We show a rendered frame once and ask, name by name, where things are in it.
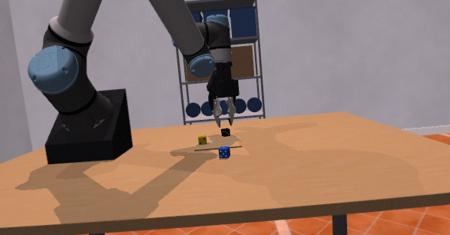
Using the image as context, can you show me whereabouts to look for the black die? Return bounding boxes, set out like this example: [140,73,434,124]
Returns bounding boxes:
[221,128,230,137]

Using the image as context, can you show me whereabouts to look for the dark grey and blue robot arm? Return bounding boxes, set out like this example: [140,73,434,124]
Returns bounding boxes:
[28,0,233,138]

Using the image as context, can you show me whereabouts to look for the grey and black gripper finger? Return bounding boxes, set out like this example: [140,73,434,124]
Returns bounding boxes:
[225,96,237,126]
[208,90,222,127]

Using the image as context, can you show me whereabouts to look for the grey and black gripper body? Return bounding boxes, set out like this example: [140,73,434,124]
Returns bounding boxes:
[210,61,240,98]

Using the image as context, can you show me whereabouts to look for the blue die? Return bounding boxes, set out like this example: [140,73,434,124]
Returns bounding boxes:
[219,147,230,158]

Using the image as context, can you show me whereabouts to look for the yellow die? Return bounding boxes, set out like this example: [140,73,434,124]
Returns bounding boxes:
[198,135,207,145]

